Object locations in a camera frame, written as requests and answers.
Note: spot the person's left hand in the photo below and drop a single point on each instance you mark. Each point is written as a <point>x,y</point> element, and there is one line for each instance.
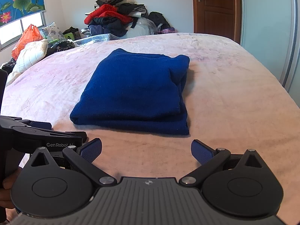
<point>5,193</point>

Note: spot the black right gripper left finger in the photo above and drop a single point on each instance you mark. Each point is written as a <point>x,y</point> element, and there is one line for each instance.
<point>46,190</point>

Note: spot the orange plastic bag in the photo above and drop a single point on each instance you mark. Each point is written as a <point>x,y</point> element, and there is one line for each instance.
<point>31,34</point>

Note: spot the window with grey frame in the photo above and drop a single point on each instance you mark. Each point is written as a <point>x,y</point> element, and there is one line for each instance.
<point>12,32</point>

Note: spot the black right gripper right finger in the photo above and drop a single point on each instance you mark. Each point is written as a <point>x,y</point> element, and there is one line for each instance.
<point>238,185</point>

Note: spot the blue knit sweater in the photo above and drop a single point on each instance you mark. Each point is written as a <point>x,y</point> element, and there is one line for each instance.
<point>137,92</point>

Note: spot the pile of dark clothes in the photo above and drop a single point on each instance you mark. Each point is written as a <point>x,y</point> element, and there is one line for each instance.
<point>144,22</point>

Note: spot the red garment on pile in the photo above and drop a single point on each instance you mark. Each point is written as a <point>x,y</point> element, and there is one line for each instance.
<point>107,10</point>

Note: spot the brown wooden door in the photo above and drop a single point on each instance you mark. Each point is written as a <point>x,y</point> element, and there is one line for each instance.
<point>218,17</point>

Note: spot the green plastic item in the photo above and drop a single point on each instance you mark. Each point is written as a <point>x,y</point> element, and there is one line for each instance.
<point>69,36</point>

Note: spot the white quilted pillow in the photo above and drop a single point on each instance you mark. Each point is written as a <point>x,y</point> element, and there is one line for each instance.
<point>31,54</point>

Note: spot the pale blue wardrobe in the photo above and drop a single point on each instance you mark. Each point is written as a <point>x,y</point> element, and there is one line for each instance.
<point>270,32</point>

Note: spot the floral patterned pillow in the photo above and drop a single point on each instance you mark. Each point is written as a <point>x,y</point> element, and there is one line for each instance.
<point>52,32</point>

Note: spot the pink bed blanket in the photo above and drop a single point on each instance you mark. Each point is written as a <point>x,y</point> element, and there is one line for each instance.
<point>232,100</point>

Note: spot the lotus print roller blind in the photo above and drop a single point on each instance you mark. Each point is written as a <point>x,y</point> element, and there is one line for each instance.
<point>12,10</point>

